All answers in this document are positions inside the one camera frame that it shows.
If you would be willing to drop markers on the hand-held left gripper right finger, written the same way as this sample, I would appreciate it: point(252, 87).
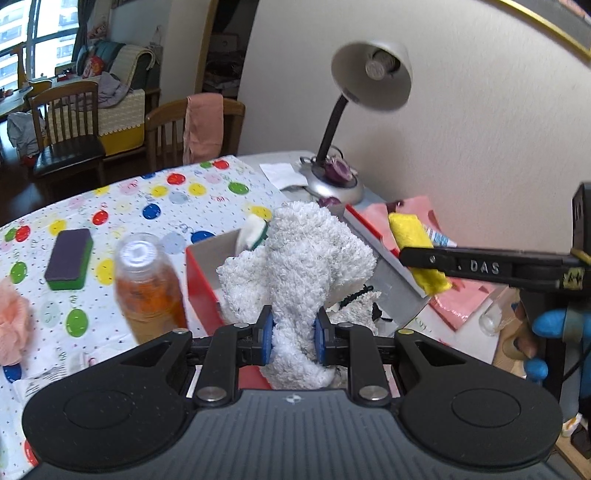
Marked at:
point(322, 337)

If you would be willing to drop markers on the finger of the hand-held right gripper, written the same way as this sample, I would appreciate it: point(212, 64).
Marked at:
point(429, 261)

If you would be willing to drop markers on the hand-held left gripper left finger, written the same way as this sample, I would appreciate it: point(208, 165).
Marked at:
point(265, 337)

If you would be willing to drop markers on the yellow sponge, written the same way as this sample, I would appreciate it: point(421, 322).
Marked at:
point(408, 230)

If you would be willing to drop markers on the red cardboard box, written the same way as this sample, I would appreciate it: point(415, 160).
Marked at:
point(203, 295)

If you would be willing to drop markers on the white fluffy cloth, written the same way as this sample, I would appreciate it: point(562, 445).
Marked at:
point(300, 258)

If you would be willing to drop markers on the white green scouring pad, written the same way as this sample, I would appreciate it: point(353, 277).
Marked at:
point(251, 230)

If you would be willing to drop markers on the green purple sponge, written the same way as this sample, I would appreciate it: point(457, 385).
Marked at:
point(69, 258)

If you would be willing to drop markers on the pink mesh bath pouf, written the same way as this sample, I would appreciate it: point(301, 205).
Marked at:
point(14, 318)

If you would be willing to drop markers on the person's right hand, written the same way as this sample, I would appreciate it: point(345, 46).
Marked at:
point(549, 323)

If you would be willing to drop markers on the white blue tube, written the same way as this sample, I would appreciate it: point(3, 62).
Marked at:
point(441, 237)

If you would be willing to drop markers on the pink gift bag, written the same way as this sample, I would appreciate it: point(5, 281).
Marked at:
point(466, 300)

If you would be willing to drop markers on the clear plastic container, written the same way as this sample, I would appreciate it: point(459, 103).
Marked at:
point(494, 323)

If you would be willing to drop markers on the purple onion piece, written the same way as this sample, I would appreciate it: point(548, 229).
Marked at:
point(331, 203)

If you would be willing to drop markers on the orange drink bottle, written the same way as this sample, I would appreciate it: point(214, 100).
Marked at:
point(147, 295)

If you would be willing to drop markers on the purple onion half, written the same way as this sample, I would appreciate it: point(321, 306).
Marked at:
point(338, 170)

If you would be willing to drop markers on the white tissue paper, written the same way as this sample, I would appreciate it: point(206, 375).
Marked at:
point(281, 174)

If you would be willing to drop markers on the polka dot tablecloth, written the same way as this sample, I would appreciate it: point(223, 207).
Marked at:
point(138, 194)

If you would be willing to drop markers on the silver desk lamp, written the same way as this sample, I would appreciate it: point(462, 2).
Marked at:
point(355, 83)

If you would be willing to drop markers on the pink towel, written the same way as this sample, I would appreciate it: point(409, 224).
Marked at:
point(203, 129)

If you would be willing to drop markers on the cream yellow sofa cover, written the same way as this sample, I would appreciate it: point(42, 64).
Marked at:
point(122, 115)

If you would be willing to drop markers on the dark seat wooden chair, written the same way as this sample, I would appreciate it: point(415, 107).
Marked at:
point(69, 152)

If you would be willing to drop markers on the purple clothes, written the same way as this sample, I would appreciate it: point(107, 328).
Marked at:
point(111, 90)

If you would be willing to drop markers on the cream knit blanket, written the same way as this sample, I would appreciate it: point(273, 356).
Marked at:
point(134, 64)

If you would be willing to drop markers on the white cloth pile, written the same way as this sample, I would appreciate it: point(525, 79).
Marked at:
point(25, 131)

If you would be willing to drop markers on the red patterned cushion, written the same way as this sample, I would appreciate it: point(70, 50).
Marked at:
point(93, 67)

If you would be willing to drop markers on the green sofa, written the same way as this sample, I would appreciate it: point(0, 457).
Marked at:
point(108, 50)

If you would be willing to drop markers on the wooden coffee table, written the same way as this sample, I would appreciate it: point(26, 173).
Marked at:
point(14, 104)

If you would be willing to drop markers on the large window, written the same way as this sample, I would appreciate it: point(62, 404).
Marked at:
point(46, 37)

